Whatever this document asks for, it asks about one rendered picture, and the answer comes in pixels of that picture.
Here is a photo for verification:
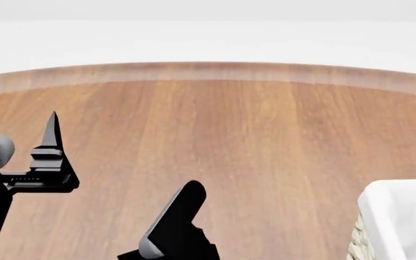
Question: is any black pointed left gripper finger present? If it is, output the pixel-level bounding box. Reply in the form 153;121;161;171
30;110;66;172

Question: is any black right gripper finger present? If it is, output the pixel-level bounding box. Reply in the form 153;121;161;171
138;180;208;259

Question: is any woven wicker basket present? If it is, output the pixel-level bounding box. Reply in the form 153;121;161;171
346;212;376;260

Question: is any white lined wicker basket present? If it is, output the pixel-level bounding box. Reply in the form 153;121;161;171
357;178;416;260

